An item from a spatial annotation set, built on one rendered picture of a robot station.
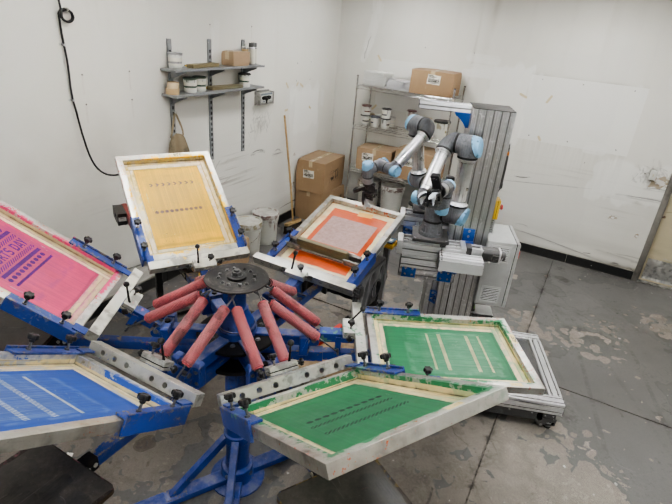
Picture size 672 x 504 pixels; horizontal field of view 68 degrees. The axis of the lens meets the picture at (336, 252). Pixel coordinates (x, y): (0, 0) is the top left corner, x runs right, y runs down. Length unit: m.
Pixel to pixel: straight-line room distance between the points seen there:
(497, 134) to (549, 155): 3.11
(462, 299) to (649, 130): 3.32
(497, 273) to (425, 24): 3.82
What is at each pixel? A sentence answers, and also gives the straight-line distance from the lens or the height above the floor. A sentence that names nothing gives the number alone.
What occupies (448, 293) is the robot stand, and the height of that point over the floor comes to 0.78.
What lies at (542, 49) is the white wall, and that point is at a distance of 6.18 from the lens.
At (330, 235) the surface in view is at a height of 1.14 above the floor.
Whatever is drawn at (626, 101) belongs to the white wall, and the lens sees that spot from 6.15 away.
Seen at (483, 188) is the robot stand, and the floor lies 1.55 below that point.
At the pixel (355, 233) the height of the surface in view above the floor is 1.17.
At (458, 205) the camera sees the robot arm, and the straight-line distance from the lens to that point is 3.01.
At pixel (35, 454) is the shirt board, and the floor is 0.95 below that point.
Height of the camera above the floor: 2.44
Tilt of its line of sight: 25 degrees down
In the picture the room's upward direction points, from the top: 5 degrees clockwise
